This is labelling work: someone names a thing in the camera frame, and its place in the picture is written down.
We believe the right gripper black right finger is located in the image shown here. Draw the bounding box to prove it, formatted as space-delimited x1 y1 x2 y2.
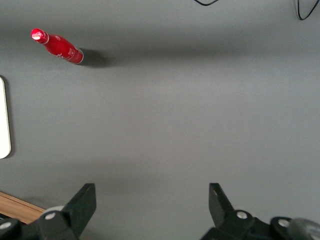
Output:
199 182 272 240

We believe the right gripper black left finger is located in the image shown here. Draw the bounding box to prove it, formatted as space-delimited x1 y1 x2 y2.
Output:
37 183 97 240

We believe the white rectangular tray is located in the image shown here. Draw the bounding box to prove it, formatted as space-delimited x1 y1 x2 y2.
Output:
0 75 12 160

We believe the wooden drawer cabinet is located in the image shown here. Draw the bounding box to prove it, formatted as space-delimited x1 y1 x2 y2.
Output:
0 191 47 223

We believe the red soda bottle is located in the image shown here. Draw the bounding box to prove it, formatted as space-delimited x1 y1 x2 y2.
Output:
30 27 85 65

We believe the thin black looped table cable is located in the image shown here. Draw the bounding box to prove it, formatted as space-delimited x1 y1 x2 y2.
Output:
193 0 220 7

